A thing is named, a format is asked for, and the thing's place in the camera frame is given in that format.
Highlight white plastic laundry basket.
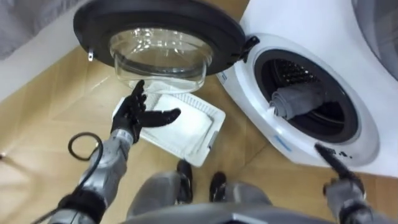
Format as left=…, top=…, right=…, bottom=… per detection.
left=111, top=92, right=227, bottom=168

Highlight robot body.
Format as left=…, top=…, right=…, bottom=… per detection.
left=119, top=202, right=338, bottom=224

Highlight black round washer door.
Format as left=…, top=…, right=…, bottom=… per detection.
left=73, top=0, right=261, bottom=95

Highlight white washing machine tower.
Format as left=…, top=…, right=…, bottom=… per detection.
left=216, top=0, right=398, bottom=179

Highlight robot legs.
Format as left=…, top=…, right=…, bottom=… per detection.
left=126, top=159, right=274, bottom=218

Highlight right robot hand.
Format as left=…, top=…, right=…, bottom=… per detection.
left=314, top=142, right=366, bottom=196

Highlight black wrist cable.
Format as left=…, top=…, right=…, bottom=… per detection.
left=30, top=132, right=104, bottom=224

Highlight grey bed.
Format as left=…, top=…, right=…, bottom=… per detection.
left=0, top=0, right=82, bottom=61

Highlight grey rolled towel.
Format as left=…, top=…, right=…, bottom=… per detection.
left=268, top=83, right=332, bottom=121

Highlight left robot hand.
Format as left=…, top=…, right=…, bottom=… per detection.
left=110, top=79, right=182, bottom=144

